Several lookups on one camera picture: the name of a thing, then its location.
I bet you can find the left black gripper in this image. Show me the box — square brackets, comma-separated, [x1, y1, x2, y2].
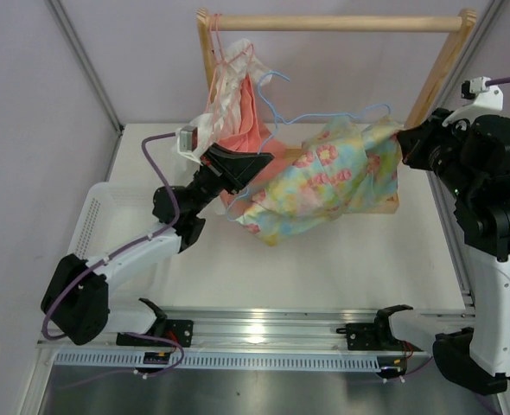
[186, 143, 271, 217]

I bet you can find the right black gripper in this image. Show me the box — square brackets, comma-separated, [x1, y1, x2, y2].
[399, 108, 479, 202]

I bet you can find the blue wire hanger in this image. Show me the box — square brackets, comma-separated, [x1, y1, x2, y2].
[223, 71, 392, 221]

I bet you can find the floral pastel skirt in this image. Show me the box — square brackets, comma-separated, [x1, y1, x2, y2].
[233, 117, 403, 246]

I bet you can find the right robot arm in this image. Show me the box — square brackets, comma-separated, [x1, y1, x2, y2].
[397, 108, 510, 396]

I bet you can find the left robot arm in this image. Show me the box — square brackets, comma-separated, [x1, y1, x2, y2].
[41, 144, 274, 346]

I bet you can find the pink skirt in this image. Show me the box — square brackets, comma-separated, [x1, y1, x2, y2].
[214, 75, 289, 208]

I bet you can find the white garment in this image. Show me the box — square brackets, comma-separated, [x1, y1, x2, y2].
[176, 39, 287, 220]

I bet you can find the wooden clothes rack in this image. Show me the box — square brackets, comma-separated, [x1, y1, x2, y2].
[195, 8, 477, 216]

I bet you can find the white plastic basket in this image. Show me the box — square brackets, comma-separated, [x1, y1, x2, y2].
[68, 182, 159, 260]

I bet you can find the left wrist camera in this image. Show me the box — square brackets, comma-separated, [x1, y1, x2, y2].
[176, 125, 199, 163]

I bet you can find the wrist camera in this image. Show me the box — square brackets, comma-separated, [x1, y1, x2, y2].
[460, 76, 504, 122]
[176, 125, 199, 163]

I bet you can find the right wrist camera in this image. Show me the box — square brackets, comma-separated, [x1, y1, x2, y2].
[460, 76, 504, 122]

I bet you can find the pink wire hanger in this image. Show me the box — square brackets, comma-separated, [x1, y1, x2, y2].
[204, 13, 256, 144]

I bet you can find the left black mount plate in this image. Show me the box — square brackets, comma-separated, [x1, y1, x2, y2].
[116, 319, 194, 348]

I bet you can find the black mount plate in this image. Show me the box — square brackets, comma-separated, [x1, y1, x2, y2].
[116, 319, 194, 348]
[335, 322, 398, 351]

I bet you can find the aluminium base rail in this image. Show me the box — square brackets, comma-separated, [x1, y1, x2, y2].
[36, 306, 476, 373]

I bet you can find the right black mount plate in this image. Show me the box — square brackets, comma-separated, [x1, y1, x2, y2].
[335, 322, 398, 351]

